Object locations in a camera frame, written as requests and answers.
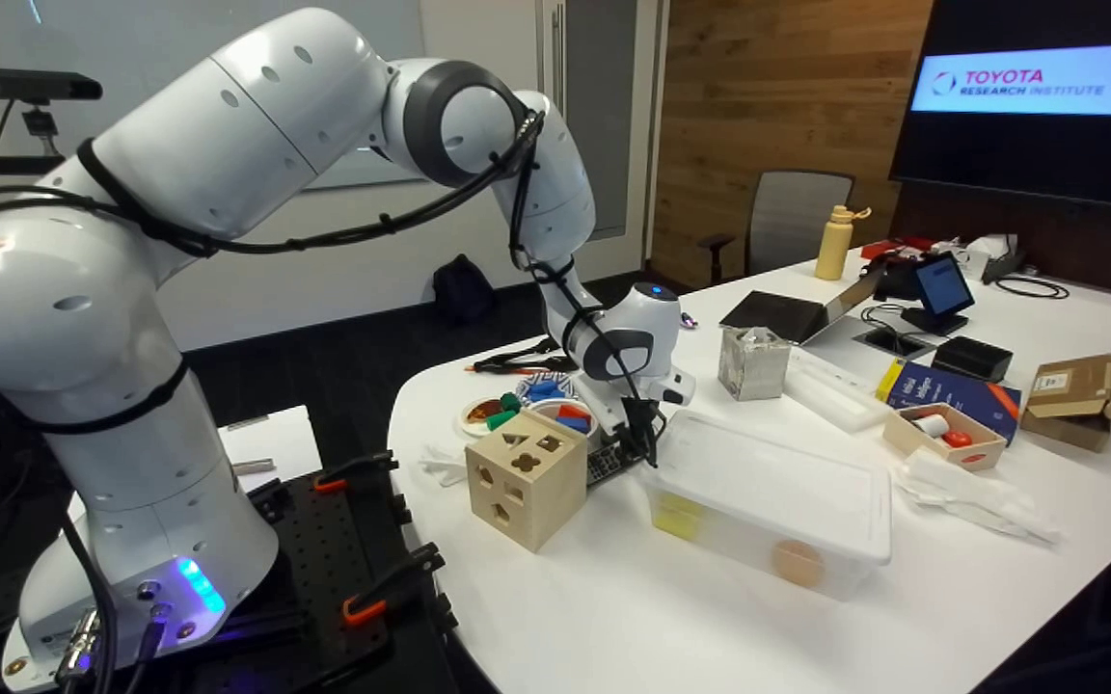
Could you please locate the yellow bottle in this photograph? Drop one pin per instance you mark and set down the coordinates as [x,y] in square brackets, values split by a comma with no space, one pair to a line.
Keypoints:
[834,241]

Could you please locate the small tablet on stand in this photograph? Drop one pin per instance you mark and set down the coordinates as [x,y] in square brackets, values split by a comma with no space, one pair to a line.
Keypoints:
[942,294]

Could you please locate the grey office chair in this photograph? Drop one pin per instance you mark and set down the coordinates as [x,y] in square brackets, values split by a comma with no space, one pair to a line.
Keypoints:
[784,226]

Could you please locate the black tongs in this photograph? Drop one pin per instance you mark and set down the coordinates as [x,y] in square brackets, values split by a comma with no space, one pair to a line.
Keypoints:
[527,361]

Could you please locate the whiteboard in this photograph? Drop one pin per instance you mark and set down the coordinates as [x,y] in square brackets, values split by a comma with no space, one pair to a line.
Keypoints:
[132,46]

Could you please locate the black mounting base plate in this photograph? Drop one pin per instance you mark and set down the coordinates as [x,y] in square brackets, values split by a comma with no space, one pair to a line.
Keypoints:
[350,606]

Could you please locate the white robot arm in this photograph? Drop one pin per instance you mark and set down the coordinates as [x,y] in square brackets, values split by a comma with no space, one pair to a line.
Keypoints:
[161,541]

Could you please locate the wooden shape sorter cube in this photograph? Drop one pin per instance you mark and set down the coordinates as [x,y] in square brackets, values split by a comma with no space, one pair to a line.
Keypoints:
[527,478]

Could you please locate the wall television screen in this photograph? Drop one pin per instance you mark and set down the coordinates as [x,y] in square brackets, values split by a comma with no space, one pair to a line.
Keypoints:
[1012,96]

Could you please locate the clear plastic bag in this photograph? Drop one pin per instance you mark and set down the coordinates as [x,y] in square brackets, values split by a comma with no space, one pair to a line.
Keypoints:
[973,499]

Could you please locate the clear plastic storage box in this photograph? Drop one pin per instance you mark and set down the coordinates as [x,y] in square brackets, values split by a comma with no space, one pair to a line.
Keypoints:
[796,513]

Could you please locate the colourful paint palette tray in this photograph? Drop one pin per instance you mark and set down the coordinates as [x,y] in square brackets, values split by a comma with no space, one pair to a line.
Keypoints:
[545,394]

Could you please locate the blue book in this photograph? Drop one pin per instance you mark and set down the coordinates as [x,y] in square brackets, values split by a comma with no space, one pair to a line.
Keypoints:
[986,403]

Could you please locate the white foam roll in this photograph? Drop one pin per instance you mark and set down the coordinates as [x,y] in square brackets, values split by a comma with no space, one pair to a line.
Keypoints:
[829,394]

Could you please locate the black depth camera sensor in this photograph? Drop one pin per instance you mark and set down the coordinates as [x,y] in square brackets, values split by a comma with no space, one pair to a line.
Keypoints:
[41,87]

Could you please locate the black backpack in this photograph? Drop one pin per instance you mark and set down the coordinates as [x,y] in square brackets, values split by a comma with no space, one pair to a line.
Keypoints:
[461,290]

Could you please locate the small wooden tray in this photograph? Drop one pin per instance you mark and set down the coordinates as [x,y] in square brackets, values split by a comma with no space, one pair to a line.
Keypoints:
[942,434]

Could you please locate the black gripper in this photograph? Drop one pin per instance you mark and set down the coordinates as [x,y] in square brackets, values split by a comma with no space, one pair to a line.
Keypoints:
[640,430]

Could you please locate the black remote control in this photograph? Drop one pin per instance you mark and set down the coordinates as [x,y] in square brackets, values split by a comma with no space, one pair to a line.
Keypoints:
[604,459]

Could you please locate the small black box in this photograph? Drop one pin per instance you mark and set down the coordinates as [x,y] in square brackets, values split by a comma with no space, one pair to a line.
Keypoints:
[971,357]

